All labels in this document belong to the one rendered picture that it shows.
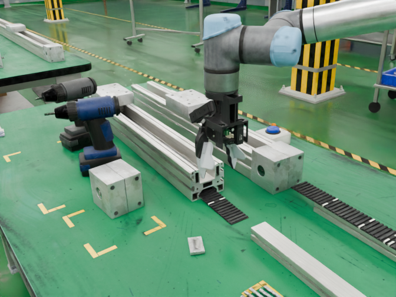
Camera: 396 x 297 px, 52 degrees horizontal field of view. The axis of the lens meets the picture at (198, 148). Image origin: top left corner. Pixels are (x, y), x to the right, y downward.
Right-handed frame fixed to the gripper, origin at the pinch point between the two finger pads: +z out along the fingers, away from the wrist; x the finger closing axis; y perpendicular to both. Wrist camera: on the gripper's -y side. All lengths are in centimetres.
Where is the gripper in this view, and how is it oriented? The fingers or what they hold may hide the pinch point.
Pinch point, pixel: (216, 168)
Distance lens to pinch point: 98.3
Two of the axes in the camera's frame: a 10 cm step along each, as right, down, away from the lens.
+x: 8.5, -2.4, 4.7
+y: 5.3, 3.5, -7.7
